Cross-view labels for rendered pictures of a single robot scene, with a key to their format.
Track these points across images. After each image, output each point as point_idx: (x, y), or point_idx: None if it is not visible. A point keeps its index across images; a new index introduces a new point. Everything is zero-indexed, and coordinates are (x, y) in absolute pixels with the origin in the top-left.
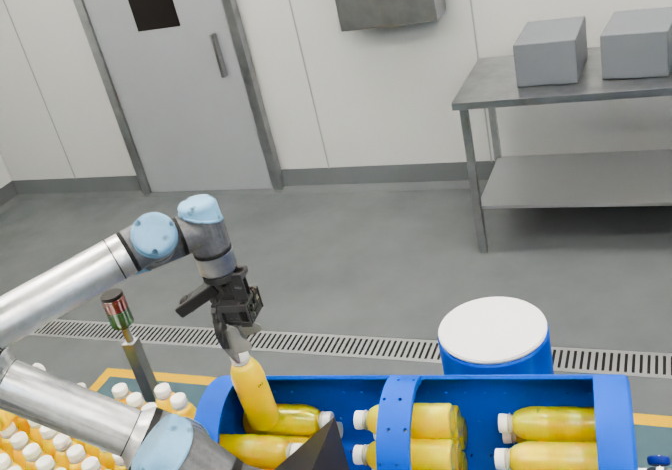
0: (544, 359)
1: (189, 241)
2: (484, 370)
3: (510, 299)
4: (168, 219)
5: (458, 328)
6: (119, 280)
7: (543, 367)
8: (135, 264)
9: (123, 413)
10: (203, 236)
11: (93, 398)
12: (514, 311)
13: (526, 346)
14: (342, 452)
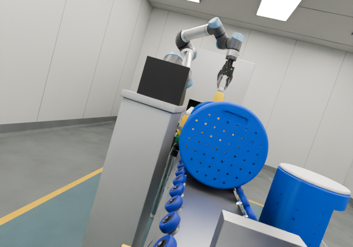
0: (309, 195)
1: (227, 40)
2: (278, 170)
3: (345, 188)
4: (217, 18)
5: (302, 169)
6: (203, 31)
7: (305, 199)
8: (207, 28)
9: (185, 64)
10: (230, 40)
11: (187, 61)
12: (334, 185)
13: (304, 177)
14: (184, 80)
